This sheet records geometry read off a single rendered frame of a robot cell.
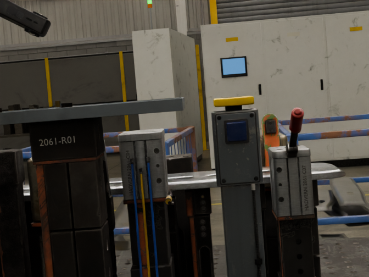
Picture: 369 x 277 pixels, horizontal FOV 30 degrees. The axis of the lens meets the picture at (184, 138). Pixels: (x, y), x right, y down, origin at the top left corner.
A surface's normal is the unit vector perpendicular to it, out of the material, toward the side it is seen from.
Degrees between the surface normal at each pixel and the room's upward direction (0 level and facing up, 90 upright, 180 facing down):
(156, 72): 90
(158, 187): 90
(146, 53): 90
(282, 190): 90
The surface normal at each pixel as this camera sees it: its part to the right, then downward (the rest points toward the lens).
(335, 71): -0.09, 0.07
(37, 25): 0.25, 0.06
